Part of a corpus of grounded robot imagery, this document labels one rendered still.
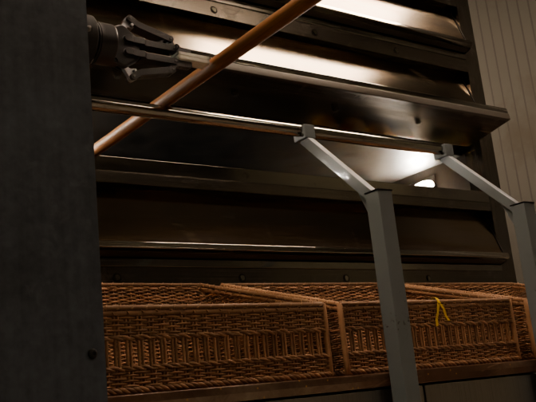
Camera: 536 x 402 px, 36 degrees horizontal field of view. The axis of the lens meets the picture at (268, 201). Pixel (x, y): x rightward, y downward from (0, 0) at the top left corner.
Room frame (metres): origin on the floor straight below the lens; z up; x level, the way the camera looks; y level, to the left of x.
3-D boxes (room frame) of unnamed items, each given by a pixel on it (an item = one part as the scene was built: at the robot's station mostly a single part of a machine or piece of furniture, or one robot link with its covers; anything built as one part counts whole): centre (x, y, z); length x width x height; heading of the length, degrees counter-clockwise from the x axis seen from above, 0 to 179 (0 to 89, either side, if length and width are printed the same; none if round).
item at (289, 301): (1.73, 0.26, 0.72); 0.56 x 0.49 x 0.28; 128
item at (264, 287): (2.08, -0.21, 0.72); 0.56 x 0.49 x 0.28; 125
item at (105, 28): (1.37, 0.25, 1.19); 0.09 x 0.07 x 0.08; 127
